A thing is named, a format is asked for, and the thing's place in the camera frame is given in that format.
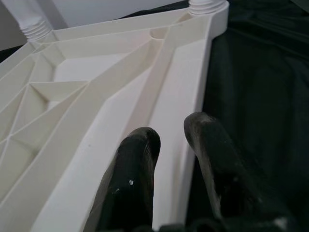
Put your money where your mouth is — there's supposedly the white plastic table leg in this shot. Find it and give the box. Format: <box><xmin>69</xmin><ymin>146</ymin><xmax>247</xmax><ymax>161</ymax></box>
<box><xmin>4</xmin><ymin>0</ymin><xmax>52</xmax><ymax>44</ymax></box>
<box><xmin>189</xmin><ymin>0</ymin><xmax>225</xmax><ymax>15</ymax></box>

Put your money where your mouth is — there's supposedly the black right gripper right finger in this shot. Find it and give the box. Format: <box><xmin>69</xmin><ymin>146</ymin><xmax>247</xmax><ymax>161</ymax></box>
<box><xmin>183</xmin><ymin>111</ymin><xmax>297</xmax><ymax>232</ymax></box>

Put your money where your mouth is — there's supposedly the white plastic children table top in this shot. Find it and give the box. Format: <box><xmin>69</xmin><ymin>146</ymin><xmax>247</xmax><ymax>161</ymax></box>
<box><xmin>0</xmin><ymin>0</ymin><xmax>229</xmax><ymax>232</ymax></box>

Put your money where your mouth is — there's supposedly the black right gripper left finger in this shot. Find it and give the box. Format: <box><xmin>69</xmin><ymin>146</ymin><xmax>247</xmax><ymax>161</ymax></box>
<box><xmin>89</xmin><ymin>127</ymin><xmax>162</xmax><ymax>232</ymax></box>

